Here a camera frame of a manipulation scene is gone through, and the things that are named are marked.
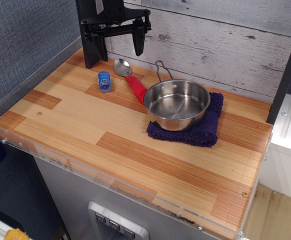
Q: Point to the black vertical post right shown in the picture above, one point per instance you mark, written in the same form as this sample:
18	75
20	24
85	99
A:
280	93

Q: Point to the silver toy fridge cabinet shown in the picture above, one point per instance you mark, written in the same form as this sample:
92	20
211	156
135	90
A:
72	193

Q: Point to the white metal side unit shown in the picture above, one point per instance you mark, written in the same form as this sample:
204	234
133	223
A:
275	172

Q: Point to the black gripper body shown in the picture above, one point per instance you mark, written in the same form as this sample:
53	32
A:
115	19

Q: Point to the purple folded cloth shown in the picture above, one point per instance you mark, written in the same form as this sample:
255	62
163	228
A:
203	134

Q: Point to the clear acrylic guard rail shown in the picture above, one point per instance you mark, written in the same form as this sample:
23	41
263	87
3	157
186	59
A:
102	137

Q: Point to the stainless steel pot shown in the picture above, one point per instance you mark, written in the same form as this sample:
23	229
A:
175	104

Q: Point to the silver dispenser button panel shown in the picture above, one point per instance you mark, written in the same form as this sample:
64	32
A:
117	222

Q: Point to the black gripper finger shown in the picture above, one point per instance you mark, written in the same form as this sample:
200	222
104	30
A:
138	36
100	46

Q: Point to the small blue can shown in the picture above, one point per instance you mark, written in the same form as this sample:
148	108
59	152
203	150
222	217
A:
104	82

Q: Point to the red-handled metal spoon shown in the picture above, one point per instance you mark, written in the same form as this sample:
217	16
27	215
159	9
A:
123	69

